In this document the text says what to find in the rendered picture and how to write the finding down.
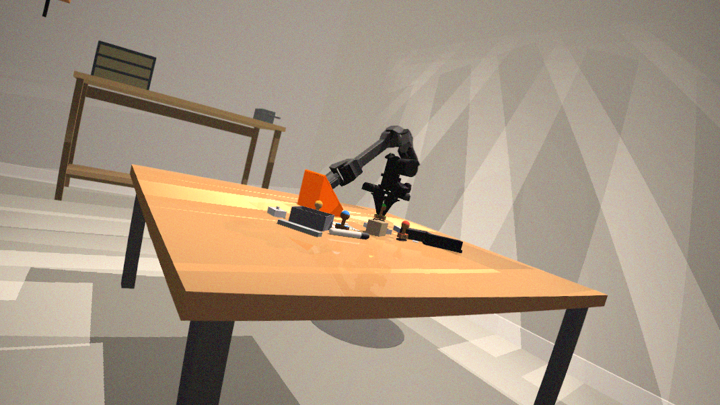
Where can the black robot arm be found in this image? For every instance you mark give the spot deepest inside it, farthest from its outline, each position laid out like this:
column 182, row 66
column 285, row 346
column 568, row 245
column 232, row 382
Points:
column 406, row 165

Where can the dark grey flat bar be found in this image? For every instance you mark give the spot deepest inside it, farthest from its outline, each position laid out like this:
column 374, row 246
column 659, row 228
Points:
column 299, row 228

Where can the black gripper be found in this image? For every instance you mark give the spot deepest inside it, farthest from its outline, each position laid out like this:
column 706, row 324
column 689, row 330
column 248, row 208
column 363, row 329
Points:
column 379, row 192

